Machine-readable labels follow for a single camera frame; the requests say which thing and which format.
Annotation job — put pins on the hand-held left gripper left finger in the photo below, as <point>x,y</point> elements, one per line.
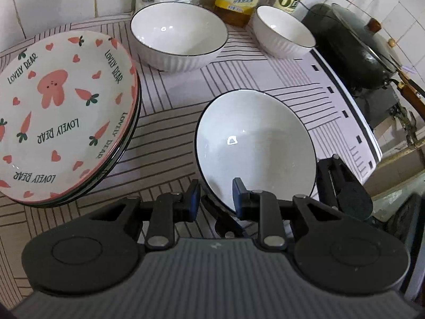
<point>194,199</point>

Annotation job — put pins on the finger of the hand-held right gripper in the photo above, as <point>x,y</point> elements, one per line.
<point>328,176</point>
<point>225,221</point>

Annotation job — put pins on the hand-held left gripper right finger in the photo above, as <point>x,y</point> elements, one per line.
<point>237,195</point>

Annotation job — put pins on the white ribbed bowl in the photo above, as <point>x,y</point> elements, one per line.
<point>285,30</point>
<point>179,30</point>
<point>252,139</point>

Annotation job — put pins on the white sun print plate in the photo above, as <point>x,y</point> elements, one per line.
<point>114,168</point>

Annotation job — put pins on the pink rabbit print plate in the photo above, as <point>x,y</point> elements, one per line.
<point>63,113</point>

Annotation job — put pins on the black gas stove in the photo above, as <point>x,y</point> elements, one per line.
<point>378,106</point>

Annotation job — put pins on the striped tablecloth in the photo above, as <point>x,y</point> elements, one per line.
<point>172,103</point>

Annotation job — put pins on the black wok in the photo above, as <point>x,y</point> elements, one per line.
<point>345,63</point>

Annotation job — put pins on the glass wok lid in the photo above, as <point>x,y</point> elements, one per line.
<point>362,36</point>

